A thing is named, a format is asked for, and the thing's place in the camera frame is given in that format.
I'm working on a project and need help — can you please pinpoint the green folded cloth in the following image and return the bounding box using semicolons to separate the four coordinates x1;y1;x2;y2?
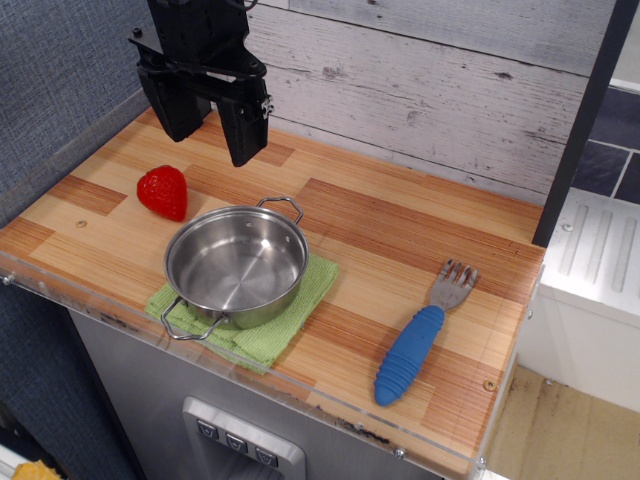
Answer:
144;254;339;375

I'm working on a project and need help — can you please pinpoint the white toy sink unit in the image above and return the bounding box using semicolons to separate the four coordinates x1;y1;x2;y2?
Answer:
517;189;639;411

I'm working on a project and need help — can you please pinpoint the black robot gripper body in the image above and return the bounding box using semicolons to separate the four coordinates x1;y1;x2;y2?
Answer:
129;1;267;98

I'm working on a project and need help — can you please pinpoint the black right frame post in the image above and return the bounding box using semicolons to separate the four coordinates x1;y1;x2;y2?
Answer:
532;0;639;247

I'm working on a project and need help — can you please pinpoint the silver dispenser button panel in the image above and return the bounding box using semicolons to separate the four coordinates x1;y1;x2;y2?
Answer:
182;396;307;479

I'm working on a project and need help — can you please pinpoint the stainless steel pot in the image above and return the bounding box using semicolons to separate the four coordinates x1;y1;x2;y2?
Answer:
161;196;310;340

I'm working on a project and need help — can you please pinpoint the red plastic strawberry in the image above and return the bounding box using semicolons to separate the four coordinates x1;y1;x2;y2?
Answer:
137;165;188;222

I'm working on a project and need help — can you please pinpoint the blue handled metal fork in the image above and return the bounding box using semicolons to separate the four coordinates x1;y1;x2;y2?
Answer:
374;259;479;407

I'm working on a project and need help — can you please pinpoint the grey toy fridge cabinet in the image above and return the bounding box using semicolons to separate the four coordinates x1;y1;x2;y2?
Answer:
71;312;436;479

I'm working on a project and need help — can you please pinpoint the yellow object at corner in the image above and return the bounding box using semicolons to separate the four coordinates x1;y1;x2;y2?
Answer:
11;461;61;480

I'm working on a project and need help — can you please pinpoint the clear acrylic edge guard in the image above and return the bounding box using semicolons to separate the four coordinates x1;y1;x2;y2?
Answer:
1;254;487;479

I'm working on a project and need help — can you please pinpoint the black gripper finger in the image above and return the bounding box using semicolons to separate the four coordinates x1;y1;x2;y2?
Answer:
137;67;216;142
216;79;273;167

